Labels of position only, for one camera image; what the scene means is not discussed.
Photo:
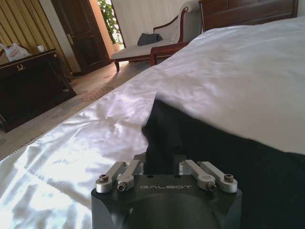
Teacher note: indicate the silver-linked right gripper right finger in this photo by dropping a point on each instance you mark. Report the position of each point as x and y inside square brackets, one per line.
[212, 177]

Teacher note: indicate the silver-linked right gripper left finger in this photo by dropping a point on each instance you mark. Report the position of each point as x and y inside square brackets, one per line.
[124, 173]

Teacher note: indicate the black garment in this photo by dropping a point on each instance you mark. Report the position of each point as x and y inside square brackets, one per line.
[238, 167]

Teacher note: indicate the white satin bed sheet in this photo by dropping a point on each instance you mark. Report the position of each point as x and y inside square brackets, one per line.
[90, 133]

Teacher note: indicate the white duvet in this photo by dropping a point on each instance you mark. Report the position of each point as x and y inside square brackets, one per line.
[238, 78]

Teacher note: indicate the dark wooden cabinet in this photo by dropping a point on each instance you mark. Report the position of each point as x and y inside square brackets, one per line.
[31, 88]

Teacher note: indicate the dark grey cloth bundle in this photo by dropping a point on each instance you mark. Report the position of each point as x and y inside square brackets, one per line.
[149, 39]

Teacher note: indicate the brown wooden door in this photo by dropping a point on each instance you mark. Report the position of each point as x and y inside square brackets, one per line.
[83, 31]

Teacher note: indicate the small white cup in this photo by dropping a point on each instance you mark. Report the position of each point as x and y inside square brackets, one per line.
[40, 48]

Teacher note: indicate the green leafy plant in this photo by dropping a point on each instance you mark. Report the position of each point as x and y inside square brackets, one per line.
[112, 21]

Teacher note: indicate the white plastic bag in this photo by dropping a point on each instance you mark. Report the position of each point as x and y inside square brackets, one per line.
[14, 52]

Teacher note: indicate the dark wooden headboard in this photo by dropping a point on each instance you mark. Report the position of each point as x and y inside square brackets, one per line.
[245, 13]

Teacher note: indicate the golden striped curtain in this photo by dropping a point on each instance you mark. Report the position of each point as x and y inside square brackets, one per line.
[26, 23]

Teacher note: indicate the cream chaise with wooden frame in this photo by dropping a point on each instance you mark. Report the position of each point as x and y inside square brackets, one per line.
[140, 48]

